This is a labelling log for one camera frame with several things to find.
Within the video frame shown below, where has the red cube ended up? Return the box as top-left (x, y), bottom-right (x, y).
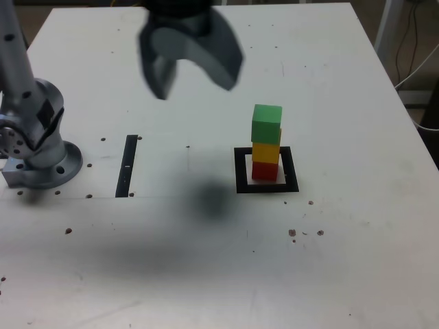
top-left (251, 160), bottom-right (279, 182)

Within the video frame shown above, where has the yellow cube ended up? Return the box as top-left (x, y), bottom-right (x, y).
top-left (252, 128), bottom-right (283, 165)

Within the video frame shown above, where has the dark grey flat box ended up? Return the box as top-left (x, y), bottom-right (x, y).
top-left (399, 90), bottom-right (436, 109)

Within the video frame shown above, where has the black tape square outline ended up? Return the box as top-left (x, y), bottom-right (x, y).
top-left (234, 146), bottom-right (300, 195)

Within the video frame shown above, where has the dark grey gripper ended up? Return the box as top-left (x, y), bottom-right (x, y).
top-left (138, 8), bottom-right (246, 101)

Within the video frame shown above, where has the green cube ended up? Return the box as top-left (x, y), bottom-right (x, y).
top-left (250, 103), bottom-right (283, 145)

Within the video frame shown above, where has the white metal frame post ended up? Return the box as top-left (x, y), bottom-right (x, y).
top-left (373, 0), bottom-right (414, 66)

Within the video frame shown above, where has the white cable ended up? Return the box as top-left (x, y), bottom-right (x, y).
top-left (412, 118), bottom-right (439, 132)
top-left (394, 45), bottom-right (439, 89)

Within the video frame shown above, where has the black tape strip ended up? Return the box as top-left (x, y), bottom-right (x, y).
top-left (115, 134), bottom-right (139, 199)

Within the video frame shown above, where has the black hanging cable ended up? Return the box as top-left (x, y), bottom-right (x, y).
top-left (395, 0), bottom-right (418, 82)

